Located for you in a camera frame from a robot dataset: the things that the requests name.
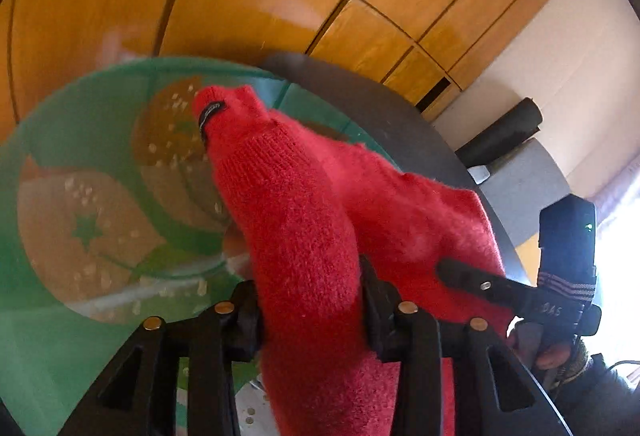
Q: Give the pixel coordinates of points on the pink floral curtain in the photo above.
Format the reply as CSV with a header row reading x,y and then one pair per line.
x,y
620,196

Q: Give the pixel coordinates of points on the large bright window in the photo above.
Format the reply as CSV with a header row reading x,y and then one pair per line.
x,y
625,291

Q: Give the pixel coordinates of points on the person's right hand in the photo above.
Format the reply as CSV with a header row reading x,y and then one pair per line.
x,y
550,357

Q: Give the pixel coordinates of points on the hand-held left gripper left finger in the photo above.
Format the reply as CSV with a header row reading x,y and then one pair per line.
x,y
247,311

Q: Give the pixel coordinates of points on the black rolled mat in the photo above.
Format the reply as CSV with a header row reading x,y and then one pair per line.
x,y
505,131

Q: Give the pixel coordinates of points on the white dotted paper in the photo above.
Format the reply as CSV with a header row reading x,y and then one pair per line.
x,y
252,408

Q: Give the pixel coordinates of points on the green printed table mat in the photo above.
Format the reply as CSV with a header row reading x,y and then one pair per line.
x,y
50,356

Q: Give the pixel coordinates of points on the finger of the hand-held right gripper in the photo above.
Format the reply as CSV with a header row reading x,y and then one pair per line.
x,y
470,278

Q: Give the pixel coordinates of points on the grey yellow blue sofa chair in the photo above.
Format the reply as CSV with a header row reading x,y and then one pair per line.
x,y
535,171

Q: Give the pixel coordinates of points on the red knit sweater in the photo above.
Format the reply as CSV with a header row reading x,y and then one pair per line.
x,y
300,226

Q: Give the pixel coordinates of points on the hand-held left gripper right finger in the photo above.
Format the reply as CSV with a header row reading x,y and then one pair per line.
x,y
375,311

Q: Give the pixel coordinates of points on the person's right forearm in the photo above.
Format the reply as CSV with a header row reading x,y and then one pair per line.
x,y
600,396

